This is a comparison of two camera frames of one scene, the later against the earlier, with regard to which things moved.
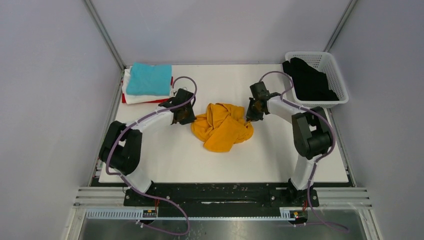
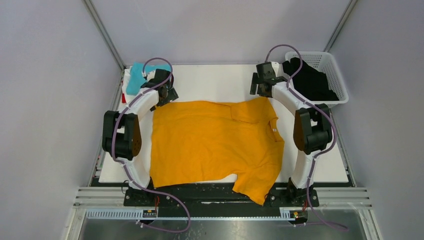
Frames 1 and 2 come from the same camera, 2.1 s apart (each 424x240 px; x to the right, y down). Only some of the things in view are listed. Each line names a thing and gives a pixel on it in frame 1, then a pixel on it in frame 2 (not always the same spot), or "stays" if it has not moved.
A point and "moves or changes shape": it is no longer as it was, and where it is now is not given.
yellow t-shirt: x=221 y=127 moves or changes shape
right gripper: x=251 y=116 to x=256 y=80
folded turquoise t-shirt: x=149 y=80 stays
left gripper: x=191 y=117 to x=170 y=96
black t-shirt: x=310 y=84 stays
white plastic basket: x=323 y=62 stays
